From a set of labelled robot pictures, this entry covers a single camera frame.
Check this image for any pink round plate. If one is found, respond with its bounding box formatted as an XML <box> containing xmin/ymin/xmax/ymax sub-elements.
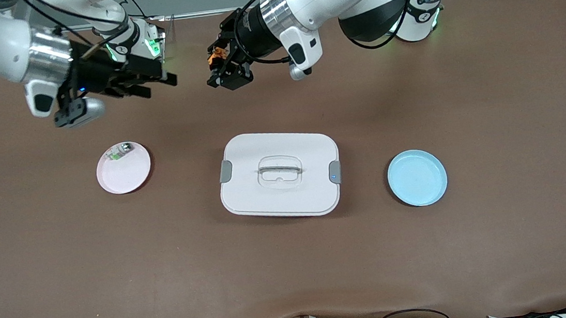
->
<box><xmin>94</xmin><ymin>139</ymin><xmax>154</xmax><ymax>197</ymax></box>

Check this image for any white lidded storage box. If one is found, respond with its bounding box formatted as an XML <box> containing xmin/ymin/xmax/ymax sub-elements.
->
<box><xmin>215</xmin><ymin>125</ymin><xmax>346</xmax><ymax>225</ymax></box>

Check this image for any brown table mat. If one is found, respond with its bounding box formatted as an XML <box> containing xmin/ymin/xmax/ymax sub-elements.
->
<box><xmin>0</xmin><ymin>0</ymin><xmax>566</xmax><ymax>318</ymax></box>

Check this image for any light blue round plate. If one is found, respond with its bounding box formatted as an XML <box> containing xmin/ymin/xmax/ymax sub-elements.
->
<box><xmin>385</xmin><ymin>147</ymin><xmax>450</xmax><ymax>210</ymax></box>

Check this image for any small green white switch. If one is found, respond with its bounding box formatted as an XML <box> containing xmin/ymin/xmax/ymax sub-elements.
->
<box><xmin>106</xmin><ymin>141</ymin><xmax>135</xmax><ymax>162</ymax></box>

